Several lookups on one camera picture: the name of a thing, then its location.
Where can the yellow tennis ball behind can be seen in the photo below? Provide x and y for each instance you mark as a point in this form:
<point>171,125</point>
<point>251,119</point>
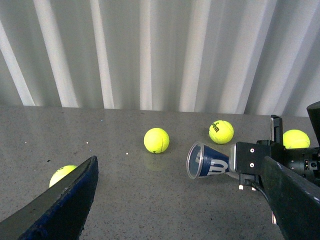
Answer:
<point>295,139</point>

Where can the middle yellow Wilson tennis ball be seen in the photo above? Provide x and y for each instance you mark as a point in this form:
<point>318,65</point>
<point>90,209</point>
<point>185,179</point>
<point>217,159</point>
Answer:
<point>221,132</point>

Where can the black upright left gripper right finger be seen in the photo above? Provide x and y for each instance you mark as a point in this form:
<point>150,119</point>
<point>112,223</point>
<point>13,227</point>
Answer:
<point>276,128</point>

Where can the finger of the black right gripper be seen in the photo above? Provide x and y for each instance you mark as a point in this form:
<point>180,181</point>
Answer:
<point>294,201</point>

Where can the clear Wilson tennis ball can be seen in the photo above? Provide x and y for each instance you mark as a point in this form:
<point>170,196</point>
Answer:
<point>204,161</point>

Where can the near right yellow tennis ball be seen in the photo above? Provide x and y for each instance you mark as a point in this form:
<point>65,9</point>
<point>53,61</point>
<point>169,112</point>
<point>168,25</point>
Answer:
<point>61,173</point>

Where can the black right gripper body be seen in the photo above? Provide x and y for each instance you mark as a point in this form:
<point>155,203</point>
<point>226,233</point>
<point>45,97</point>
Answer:
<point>304,161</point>

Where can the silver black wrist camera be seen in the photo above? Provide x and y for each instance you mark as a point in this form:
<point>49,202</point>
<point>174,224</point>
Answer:
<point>246,161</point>

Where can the far left yellow tennis ball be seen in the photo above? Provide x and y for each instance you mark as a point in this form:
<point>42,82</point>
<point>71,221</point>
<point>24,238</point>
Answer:
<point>156,140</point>

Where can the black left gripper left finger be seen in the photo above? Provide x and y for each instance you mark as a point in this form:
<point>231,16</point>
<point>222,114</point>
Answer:
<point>60,212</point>

